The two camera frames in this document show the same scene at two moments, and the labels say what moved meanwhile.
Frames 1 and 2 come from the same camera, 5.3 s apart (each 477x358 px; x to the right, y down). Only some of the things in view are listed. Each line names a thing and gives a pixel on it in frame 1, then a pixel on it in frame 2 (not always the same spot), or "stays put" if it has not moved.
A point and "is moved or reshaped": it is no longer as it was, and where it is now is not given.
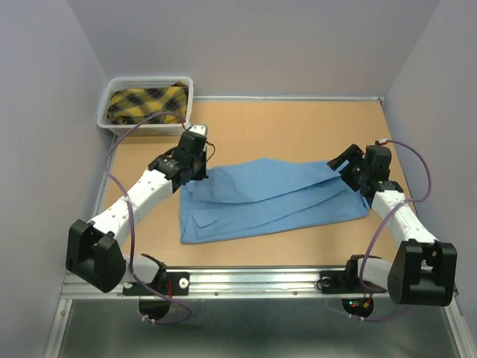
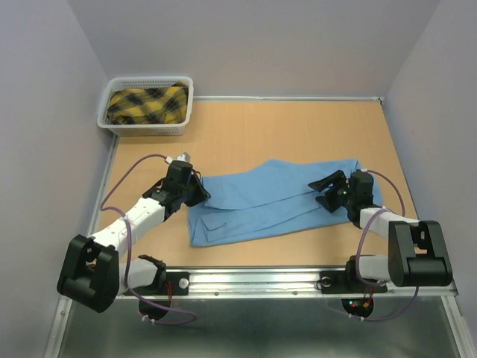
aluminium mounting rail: x=222 y=283 stays put
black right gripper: x=352 y=154 → x=337 y=177
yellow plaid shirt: x=133 y=105 stays put
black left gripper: x=201 y=174 → x=201 y=193
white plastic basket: x=136 y=82 stays put
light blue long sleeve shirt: x=267 y=197 is moved or reshaped
